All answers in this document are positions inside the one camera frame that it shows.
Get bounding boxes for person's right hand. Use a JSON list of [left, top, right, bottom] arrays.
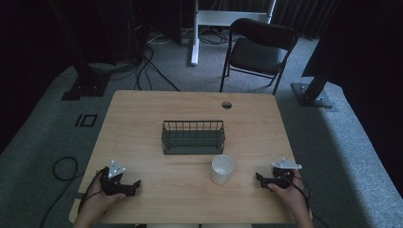
[[266, 169, 311, 219]]

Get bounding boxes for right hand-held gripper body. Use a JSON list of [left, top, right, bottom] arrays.
[[271, 157, 303, 190]]

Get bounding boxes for black folding chair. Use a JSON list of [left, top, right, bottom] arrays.
[[219, 17, 299, 97]]

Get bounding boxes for black metal stand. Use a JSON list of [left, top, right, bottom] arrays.
[[50, 0, 112, 102], [290, 60, 337, 112]]

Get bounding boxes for white cup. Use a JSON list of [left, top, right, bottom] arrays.
[[210, 154, 236, 186]]

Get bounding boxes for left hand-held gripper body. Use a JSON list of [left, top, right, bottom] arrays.
[[99, 160, 128, 197]]

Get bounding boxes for right hand-held gripper cable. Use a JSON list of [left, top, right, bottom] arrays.
[[281, 172, 314, 211]]

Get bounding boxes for person's left hand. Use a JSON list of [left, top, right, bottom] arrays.
[[83, 171, 127, 220]]

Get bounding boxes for white desk frame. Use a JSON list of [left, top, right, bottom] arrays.
[[189, 0, 278, 67]]

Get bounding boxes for black looped floor cable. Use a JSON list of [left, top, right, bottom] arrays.
[[38, 156, 86, 228]]

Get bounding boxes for black wire basket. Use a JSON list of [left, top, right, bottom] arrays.
[[161, 120, 227, 156]]

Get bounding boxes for hand-held gripper cable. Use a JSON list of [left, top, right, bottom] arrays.
[[281, 172, 314, 211], [77, 167, 107, 217]]

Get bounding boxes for left hand-held gripper cable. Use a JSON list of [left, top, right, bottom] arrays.
[[77, 167, 107, 217]]

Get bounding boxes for black floor cables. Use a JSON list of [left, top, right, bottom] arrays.
[[107, 31, 181, 93]]

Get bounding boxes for dark curtain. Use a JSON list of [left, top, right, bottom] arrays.
[[272, 0, 341, 39]]

